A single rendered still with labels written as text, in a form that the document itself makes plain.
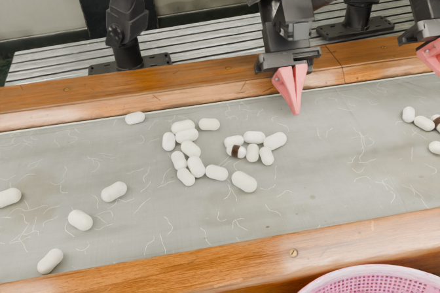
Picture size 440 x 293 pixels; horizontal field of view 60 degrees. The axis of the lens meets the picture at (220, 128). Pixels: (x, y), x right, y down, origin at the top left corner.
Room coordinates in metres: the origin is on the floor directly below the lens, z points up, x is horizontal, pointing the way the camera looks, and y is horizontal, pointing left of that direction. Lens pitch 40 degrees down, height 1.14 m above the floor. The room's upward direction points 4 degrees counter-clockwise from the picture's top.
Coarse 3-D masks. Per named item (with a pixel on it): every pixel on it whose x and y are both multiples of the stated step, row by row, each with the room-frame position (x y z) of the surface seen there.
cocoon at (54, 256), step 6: (48, 252) 0.25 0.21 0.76; (54, 252) 0.25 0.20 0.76; (60, 252) 0.25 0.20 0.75; (48, 258) 0.24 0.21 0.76; (54, 258) 0.25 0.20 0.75; (60, 258) 0.25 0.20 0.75; (42, 264) 0.24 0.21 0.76; (48, 264) 0.24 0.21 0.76; (54, 264) 0.24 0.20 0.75; (42, 270) 0.23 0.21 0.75; (48, 270) 0.23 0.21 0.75
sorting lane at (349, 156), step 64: (64, 128) 0.50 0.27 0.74; (128, 128) 0.49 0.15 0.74; (256, 128) 0.47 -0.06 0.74; (320, 128) 0.46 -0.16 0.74; (384, 128) 0.45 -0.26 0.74; (64, 192) 0.36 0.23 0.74; (128, 192) 0.35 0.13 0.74; (192, 192) 0.34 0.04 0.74; (256, 192) 0.34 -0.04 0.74; (320, 192) 0.33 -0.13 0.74; (384, 192) 0.32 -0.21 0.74; (0, 256) 0.26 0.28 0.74; (64, 256) 0.26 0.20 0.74; (128, 256) 0.25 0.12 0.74
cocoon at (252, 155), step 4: (252, 144) 0.41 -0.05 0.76; (248, 148) 0.41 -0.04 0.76; (252, 148) 0.40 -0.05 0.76; (256, 148) 0.40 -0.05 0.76; (248, 152) 0.40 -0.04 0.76; (252, 152) 0.40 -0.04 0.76; (256, 152) 0.40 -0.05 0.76; (248, 156) 0.39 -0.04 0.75; (252, 156) 0.39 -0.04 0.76; (256, 156) 0.39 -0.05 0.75; (248, 160) 0.39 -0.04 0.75; (252, 160) 0.39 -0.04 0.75; (256, 160) 0.39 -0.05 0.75
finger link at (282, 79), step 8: (312, 64) 0.55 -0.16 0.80; (280, 72) 0.51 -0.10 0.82; (288, 72) 0.51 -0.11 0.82; (272, 80) 0.54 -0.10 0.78; (280, 80) 0.53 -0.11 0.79; (288, 80) 0.50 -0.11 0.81; (280, 88) 0.53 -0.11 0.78; (288, 88) 0.49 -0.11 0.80; (288, 96) 0.51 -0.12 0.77; (288, 104) 0.50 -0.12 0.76; (296, 104) 0.48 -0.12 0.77; (296, 112) 0.47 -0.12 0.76
